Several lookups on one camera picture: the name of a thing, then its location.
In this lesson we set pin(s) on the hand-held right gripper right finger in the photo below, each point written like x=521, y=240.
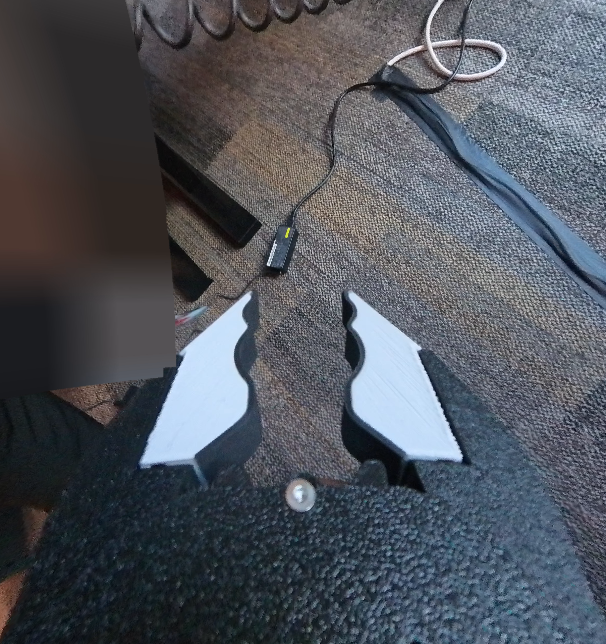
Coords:
x=403, y=402

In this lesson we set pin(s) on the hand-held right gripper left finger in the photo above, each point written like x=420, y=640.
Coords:
x=207, y=402

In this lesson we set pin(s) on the red blue pen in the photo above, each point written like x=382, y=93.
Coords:
x=192, y=316

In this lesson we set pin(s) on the black power adapter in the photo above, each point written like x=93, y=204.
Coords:
x=281, y=249

